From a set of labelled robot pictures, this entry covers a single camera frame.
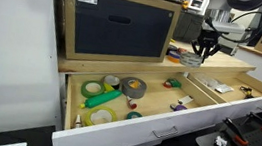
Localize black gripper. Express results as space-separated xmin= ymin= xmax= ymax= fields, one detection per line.
xmin=188 ymin=27 xmax=225 ymax=67

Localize clear masking tape roll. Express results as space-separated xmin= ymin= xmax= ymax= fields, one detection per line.
xmin=178 ymin=50 xmax=205 ymax=70

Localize black tape roll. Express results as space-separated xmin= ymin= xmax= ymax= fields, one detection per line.
xmin=165 ymin=43 xmax=180 ymax=57

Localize small green tape roll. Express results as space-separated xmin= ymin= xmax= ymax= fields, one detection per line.
xmin=166 ymin=77 xmax=183 ymax=89

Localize small red tape roll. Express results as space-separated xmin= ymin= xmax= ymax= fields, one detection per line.
xmin=162 ymin=80 xmax=173 ymax=90

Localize purple tape measure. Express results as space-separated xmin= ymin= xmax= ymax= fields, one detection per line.
xmin=169 ymin=102 xmax=188 ymax=114

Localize white and yellow tape roll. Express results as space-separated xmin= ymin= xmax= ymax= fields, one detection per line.
xmin=102 ymin=74 xmax=123 ymax=91

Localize small teal tape roll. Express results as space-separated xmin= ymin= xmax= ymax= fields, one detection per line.
xmin=125 ymin=110 xmax=144 ymax=123

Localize wooden drawer holding tape rolls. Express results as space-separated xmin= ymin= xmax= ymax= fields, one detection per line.
xmin=51 ymin=58 xmax=235 ymax=146

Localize dark green tape roll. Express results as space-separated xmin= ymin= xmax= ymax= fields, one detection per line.
xmin=79 ymin=78 xmax=108 ymax=101

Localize yellow-green tape roll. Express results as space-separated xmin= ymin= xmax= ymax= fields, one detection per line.
xmin=83 ymin=103 xmax=120 ymax=131

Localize silver antistatic bag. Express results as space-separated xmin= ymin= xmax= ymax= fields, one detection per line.
xmin=214 ymin=82 xmax=235 ymax=96

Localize yellow clamp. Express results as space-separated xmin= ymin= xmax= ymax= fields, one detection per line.
xmin=181 ymin=0 xmax=190 ymax=11

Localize white shelving unit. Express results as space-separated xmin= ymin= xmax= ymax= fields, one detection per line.
xmin=184 ymin=0 xmax=211 ymax=16

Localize black and yellow pliers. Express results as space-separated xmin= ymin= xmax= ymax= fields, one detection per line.
xmin=238 ymin=84 xmax=256 ymax=100

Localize black clamp with orange tip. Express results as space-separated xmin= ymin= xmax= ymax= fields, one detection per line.
xmin=219 ymin=117 xmax=252 ymax=146
xmin=244 ymin=110 xmax=262 ymax=135

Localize white tube with red cap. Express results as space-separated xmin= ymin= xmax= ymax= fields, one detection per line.
xmin=124 ymin=95 xmax=139 ymax=111

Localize green plastic bottle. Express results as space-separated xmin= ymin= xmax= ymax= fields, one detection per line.
xmin=78 ymin=85 xmax=124 ymax=114

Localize cardboard box with dark panel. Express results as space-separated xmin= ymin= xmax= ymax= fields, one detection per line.
xmin=52 ymin=0 xmax=183 ymax=73

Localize small white glue bottle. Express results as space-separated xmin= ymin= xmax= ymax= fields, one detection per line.
xmin=74 ymin=114 xmax=83 ymax=130

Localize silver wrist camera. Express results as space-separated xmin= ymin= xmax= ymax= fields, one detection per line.
xmin=203 ymin=19 xmax=247 ymax=37

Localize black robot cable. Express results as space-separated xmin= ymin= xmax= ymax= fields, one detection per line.
xmin=202 ymin=0 xmax=262 ymax=47

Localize grey duct tape roll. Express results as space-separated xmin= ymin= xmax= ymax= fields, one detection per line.
xmin=119 ymin=75 xmax=148 ymax=101

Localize white flat frame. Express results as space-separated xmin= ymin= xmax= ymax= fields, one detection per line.
xmin=0 ymin=139 xmax=28 ymax=146

